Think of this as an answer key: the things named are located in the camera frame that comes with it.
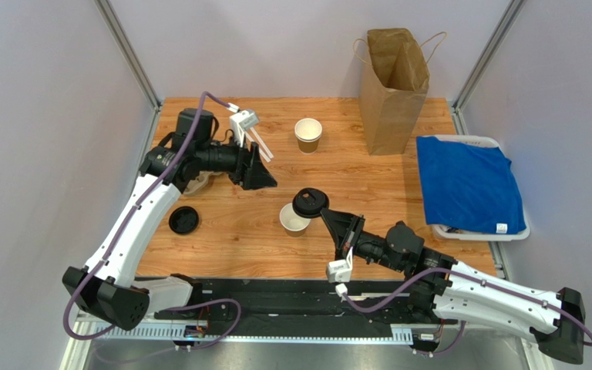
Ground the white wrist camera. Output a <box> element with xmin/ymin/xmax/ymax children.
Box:
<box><xmin>229</xmin><ymin>109</ymin><xmax>260</xmax><ymax>146</ymax></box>
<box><xmin>326</xmin><ymin>247</ymin><xmax>353</xmax><ymax>284</ymax></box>

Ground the brown paper bag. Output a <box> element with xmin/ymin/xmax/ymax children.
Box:
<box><xmin>353</xmin><ymin>28</ymin><xmax>448</xmax><ymax>156</ymax></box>

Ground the cardboard cup carrier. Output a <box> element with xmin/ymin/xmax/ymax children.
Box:
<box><xmin>182</xmin><ymin>171</ymin><xmax>223</xmax><ymax>196</ymax></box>

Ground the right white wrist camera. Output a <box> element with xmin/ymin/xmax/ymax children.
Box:
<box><xmin>326</xmin><ymin>247</ymin><xmax>353</xmax><ymax>284</ymax></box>

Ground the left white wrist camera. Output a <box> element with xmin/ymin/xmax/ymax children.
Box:
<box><xmin>229</xmin><ymin>109</ymin><xmax>260</xmax><ymax>146</ymax></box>

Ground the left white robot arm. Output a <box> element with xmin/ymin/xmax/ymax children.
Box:
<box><xmin>62</xmin><ymin>108</ymin><xmax>277</xmax><ymax>331</ymax></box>

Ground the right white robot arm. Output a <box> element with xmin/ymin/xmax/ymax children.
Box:
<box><xmin>320</xmin><ymin>208</ymin><xmax>592</xmax><ymax>365</ymax></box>

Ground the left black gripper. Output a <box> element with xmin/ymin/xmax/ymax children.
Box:
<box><xmin>196</xmin><ymin>133</ymin><xmax>278</xmax><ymax>191</ymax></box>

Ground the white plastic basket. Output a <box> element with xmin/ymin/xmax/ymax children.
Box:
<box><xmin>430</xmin><ymin>134</ymin><xmax>531</xmax><ymax>242</ymax></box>

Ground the black coffee cup lid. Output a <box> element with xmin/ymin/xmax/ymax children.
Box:
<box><xmin>291</xmin><ymin>187</ymin><xmax>330</xmax><ymax>219</ymax></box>

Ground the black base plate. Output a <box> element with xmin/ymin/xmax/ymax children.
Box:
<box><xmin>105</xmin><ymin>277</ymin><xmax>461</xmax><ymax>340</ymax></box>

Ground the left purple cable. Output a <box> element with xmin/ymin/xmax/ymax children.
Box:
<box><xmin>62</xmin><ymin>91</ymin><xmax>243</xmax><ymax>352</ymax></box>

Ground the kraft paper cup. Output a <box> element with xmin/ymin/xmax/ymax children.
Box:
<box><xmin>279</xmin><ymin>203</ymin><xmax>311</xmax><ymax>237</ymax></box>
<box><xmin>294</xmin><ymin>118</ymin><xmax>323</xmax><ymax>154</ymax></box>

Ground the aluminium rail frame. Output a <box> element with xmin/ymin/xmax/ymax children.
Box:
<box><xmin>59</xmin><ymin>287</ymin><xmax>553</xmax><ymax>370</ymax></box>

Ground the blue cloth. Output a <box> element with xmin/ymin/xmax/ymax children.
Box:
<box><xmin>416</xmin><ymin>136</ymin><xmax>527</xmax><ymax>235</ymax></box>

